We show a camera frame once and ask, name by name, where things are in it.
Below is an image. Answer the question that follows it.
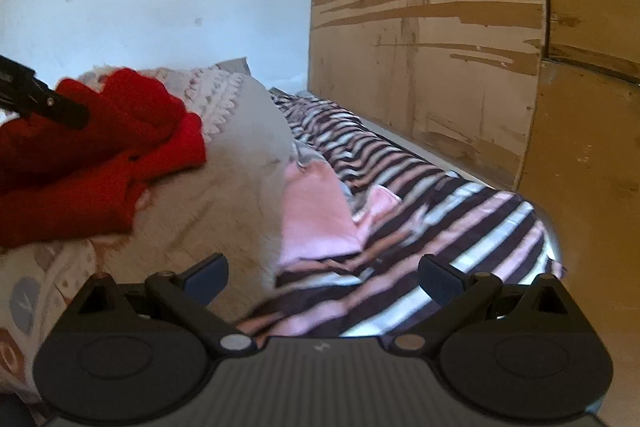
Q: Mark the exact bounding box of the patterned circle print duvet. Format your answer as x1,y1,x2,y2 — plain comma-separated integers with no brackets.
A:
1,60,292,402

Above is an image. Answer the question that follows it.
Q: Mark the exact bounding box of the red knitted sweater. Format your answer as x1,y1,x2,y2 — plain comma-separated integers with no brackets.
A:
1,68,206,249

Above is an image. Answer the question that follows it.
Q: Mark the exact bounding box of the pink folded cloth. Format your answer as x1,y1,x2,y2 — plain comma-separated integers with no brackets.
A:
278,160,400,268

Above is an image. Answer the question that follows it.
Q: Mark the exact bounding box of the striped bed sheet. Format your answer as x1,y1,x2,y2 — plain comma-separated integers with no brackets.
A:
240,94,563,340

